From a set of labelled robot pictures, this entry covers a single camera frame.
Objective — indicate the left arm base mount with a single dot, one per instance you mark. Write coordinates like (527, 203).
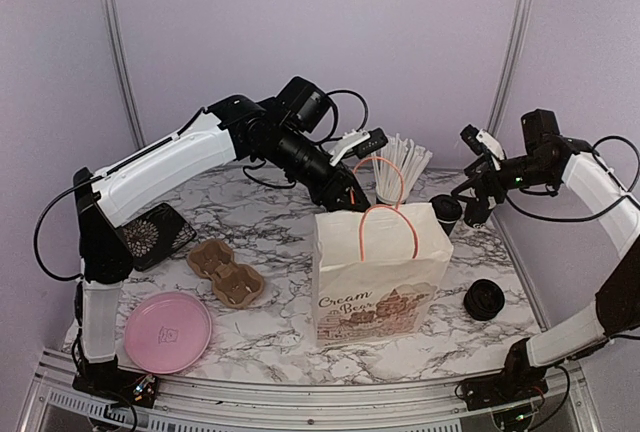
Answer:
(107, 380)

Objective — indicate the white paper takeout bag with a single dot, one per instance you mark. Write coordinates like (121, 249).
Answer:
(375, 273)

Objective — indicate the right aluminium frame post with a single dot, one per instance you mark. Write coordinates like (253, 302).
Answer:
(514, 48)

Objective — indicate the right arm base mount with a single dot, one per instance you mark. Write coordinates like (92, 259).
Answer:
(500, 392)

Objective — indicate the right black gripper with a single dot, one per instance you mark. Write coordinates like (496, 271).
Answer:
(479, 180)

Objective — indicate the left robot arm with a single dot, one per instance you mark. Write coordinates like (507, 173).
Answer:
(274, 130)

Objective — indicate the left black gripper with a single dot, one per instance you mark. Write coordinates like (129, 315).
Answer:
(330, 192)

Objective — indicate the brown cardboard cup carrier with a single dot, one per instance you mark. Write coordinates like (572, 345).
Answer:
(236, 285)

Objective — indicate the black floral patterned tray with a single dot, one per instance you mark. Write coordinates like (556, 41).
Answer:
(155, 235)

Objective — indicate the pink round plate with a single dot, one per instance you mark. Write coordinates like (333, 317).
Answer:
(167, 333)

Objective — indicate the stack of black cup lids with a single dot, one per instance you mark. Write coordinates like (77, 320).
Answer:
(484, 300)

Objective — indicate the front aluminium frame rail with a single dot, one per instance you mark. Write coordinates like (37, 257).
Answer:
(190, 404)

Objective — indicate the aluminium frame post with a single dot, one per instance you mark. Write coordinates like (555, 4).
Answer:
(514, 48)
(115, 39)

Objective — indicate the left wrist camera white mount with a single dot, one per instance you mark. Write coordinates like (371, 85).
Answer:
(362, 143)

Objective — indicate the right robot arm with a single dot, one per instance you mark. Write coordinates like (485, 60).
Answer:
(552, 161)

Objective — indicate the left aluminium frame post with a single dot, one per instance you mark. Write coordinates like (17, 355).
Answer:
(115, 39)

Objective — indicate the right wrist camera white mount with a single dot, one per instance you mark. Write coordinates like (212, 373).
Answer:
(482, 143)

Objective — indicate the stack of paper coffee cups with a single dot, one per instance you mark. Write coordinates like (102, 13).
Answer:
(477, 212)

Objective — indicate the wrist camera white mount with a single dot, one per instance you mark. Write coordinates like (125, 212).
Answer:
(482, 143)
(362, 143)

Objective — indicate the bundle of white paper straws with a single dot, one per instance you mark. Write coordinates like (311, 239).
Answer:
(400, 163)

